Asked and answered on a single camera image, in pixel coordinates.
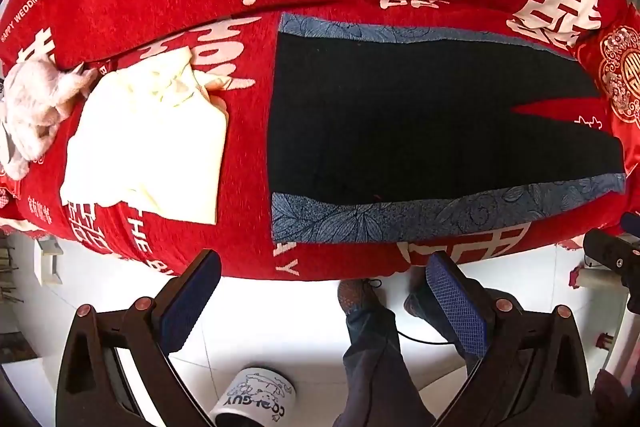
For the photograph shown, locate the person's right shoe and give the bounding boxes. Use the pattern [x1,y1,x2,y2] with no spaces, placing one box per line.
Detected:
[404,267,436,318]

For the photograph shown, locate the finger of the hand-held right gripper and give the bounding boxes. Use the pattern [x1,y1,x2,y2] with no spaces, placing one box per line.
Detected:
[620,212,640,240]

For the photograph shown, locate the pink fluffy cloth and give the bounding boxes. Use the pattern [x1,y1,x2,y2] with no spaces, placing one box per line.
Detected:
[0,57,98,180]

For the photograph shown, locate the black pants with blue trim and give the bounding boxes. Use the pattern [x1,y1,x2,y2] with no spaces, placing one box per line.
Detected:
[267,13,628,244]

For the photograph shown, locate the white printed bucket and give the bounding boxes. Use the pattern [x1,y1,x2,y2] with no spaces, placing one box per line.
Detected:
[210,367,298,427]

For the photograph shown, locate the metal rack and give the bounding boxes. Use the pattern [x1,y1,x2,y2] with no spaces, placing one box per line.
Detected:
[0,242,23,305]

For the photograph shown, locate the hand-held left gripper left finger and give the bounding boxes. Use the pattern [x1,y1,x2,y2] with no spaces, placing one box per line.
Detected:
[55,249,223,427]

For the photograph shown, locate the white roll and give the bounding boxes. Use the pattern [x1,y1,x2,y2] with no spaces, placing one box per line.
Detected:
[570,266,623,290]

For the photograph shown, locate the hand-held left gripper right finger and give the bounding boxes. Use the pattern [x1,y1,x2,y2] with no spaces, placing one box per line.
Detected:
[425,251,598,427]

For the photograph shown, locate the red embroidered pillow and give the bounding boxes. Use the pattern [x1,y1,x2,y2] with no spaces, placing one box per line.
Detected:
[572,4,640,148]

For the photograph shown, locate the person's left shoe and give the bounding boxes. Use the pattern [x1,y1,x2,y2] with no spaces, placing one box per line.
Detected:
[337,278,386,318]

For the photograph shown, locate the black cable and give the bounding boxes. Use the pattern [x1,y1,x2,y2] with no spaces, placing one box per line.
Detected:
[396,331,453,347]

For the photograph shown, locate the cream folded cloth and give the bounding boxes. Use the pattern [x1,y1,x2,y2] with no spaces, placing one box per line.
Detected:
[60,46,233,225]

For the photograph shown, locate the person's shoe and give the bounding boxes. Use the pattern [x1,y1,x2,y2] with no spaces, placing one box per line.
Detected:
[404,267,436,318]
[337,278,386,318]

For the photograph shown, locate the white box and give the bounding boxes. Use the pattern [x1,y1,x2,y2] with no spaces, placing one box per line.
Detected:
[34,237,63,288]

